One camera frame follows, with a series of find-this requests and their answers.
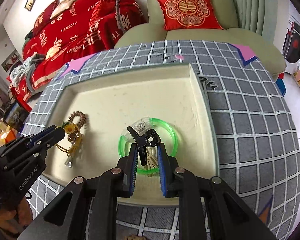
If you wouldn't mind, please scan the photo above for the white washing machine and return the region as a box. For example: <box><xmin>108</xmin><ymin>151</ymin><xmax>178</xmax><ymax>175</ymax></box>
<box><xmin>281</xmin><ymin>15</ymin><xmax>300</xmax><ymax>63</ymax></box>

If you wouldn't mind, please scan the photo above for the red fringed pillow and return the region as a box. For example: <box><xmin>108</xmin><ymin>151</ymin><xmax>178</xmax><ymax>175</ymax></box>
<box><xmin>88</xmin><ymin>0</ymin><xmax>116</xmax><ymax>29</ymax></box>

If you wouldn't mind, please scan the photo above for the grey tray with cream lining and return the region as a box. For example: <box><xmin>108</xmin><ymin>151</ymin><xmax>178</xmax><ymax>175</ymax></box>
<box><xmin>41</xmin><ymin>63</ymin><xmax>220</xmax><ymax>200</ymax></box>

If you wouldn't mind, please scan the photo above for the leaning framed painting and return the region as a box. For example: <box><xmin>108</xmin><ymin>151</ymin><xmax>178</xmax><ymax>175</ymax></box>
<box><xmin>1</xmin><ymin>49</ymin><xmax>23</xmax><ymax>72</ymax></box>

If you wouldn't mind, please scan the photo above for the red embroidered cushion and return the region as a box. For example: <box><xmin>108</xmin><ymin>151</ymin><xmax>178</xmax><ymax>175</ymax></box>
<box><xmin>154</xmin><ymin>0</ymin><xmax>231</xmax><ymax>31</ymax></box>

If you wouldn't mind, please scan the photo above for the green curtain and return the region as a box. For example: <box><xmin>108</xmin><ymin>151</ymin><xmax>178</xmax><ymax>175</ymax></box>
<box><xmin>223</xmin><ymin>0</ymin><xmax>276</xmax><ymax>44</ymax></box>

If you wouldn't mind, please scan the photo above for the clear plastic hair clip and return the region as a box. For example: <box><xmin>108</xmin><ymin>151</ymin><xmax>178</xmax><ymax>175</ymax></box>
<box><xmin>120</xmin><ymin>116</ymin><xmax>152</xmax><ymax>143</ymax></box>

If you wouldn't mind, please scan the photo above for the green plastic bangle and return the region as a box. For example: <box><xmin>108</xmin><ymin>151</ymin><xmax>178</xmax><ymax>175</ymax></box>
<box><xmin>118</xmin><ymin>117</ymin><xmax>180</xmax><ymax>176</ymax></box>

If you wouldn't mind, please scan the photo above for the dark photo book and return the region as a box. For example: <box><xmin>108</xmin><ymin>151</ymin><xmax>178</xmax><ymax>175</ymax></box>
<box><xmin>2</xmin><ymin>102</ymin><xmax>32</xmax><ymax>131</ymax></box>

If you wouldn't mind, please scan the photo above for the gold cord hair tie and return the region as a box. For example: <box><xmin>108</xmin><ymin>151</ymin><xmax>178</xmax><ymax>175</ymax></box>
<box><xmin>57</xmin><ymin>121</ymin><xmax>87</xmax><ymax>167</ymax></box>

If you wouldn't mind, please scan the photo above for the person's left hand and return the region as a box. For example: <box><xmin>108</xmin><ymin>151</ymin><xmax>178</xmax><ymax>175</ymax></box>
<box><xmin>0</xmin><ymin>198</ymin><xmax>35</xmax><ymax>239</ymax></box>

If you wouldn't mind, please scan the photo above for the photo printed pillow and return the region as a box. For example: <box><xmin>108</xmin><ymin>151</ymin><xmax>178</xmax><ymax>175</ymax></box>
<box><xmin>49</xmin><ymin>0</ymin><xmax>81</xmax><ymax>20</ymax></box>

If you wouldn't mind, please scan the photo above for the pile of clothes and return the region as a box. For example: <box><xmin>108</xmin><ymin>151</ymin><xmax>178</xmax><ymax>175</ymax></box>
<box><xmin>8</xmin><ymin>54</ymin><xmax>45</xmax><ymax>93</ymax></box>

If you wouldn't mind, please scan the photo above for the beige plush toy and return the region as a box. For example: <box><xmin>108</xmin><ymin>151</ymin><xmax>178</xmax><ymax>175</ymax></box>
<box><xmin>45</xmin><ymin>45</ymin><xmax>63</xmax><ymax>60</ymax></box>

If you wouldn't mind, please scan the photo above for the beige hair clip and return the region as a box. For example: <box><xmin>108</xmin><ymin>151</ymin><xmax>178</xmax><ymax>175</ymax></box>
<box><xmin>140</xmin><ymin>146</ymin><xmax>159</xmax><ymax>173</ymax></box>

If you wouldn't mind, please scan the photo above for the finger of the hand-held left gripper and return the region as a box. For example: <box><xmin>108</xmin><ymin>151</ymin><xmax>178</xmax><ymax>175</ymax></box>
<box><xmin>4</xmin><ymin>127</ymin><xmax>66</xmax><ymax>172</ymax></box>
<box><xmin>21</xmin><ymin>125</ymin><xmax>58</xmax><ymax>147</ymax></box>

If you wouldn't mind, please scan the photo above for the green armchair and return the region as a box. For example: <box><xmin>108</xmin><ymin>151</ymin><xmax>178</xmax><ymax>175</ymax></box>
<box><xmin>114</xmin><ymin>0</ymin><xmax>287</xmax><ymax>81</ymax></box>

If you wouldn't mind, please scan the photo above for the red printed sofa cover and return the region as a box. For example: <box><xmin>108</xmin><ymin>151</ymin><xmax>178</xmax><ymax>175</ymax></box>
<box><xmin>9</xmin><ymin>0</ymin><xmax>148</xmax><ymax>103</ymax></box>

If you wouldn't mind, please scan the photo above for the small dark metal hair clip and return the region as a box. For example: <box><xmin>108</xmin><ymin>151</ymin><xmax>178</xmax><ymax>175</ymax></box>
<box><xmin>197</xmin><ymin>76</ymin><xmax>218</xmax><ymax>92</ymax></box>

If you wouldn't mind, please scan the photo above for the blue dustpan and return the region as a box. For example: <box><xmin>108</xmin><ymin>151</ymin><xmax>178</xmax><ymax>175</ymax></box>
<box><xmin>275</xmin><ymin>72</ymin><xmax>287</xmax><ymax>97</ymax></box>

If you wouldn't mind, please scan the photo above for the brown braided bracelet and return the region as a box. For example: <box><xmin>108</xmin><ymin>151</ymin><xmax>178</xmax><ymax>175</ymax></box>
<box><xmin>69</xmin><ymin>111</ymin><xmax>88</xmax><ymax>131</ymax></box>

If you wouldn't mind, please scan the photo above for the orange paper bag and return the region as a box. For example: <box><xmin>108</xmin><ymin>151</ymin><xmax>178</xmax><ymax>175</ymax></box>
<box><xmin>0</xmin><ymin>127</ymin><xmax>18</xmax><ymax>146</ymax></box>

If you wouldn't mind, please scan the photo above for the black claw hair clip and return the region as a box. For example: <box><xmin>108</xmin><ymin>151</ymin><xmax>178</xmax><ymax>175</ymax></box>
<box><xmin>127</xmin><ymin>126</ymin><xmax>163</xmax><ymax>167</ymax></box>

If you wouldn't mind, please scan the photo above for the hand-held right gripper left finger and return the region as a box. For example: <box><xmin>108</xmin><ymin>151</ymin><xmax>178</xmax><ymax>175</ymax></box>
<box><xmin>17</xmin><ymin>142</ymin><xmax>141</xmax><ymax>240</ymax></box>

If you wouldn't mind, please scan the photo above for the grey checked tablecloth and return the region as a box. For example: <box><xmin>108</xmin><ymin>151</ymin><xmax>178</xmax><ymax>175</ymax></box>
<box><xmin>21</xmin><ymin>40</ymin><xmax>300</xmax><ymax>240</ymax></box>

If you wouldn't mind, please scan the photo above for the small black picture frame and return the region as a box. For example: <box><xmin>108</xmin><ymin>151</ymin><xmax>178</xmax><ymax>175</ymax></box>
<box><xmin>24</xmin><ymin>0</ymin><xmax>36</xmax><ymax>12</ymax></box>

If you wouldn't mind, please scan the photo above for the floor lamp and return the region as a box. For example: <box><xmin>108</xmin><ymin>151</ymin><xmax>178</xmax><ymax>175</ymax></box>
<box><xmin>113</xmin><ymin>0</ymin><xmax>127</xmax><ymax>33</ymax></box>

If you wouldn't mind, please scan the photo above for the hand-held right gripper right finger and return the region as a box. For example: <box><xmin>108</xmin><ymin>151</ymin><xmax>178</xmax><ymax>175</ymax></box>
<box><xmin>156</xmin><ymin>142</ymin><xmax>278</xmax><ymax>240</ymax></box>

